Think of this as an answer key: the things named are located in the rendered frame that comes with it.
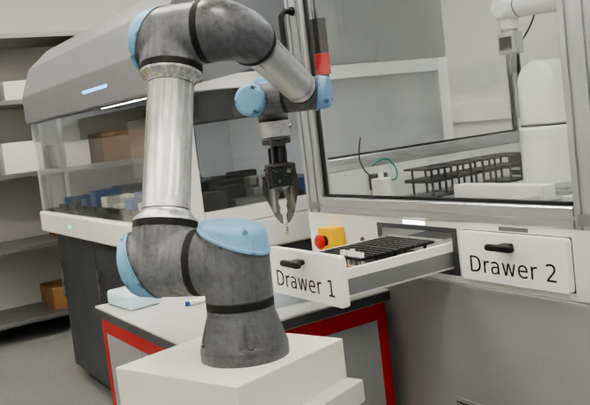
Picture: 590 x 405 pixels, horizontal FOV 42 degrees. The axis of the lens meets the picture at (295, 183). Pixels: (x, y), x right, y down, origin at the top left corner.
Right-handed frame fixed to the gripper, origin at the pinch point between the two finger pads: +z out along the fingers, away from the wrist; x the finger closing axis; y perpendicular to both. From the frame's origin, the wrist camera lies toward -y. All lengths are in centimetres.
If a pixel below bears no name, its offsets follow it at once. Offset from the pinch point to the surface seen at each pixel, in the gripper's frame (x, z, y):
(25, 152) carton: -136, -24, -327
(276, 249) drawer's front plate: -4.1, 5.7, 13.3
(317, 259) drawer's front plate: 3.5, 6.4, 28.6
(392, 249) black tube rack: 21.9, 8.1, 20.7
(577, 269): 52, 11, 50
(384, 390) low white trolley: 20, 48, 1
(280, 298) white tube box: -3.7, 19.7, 2.8
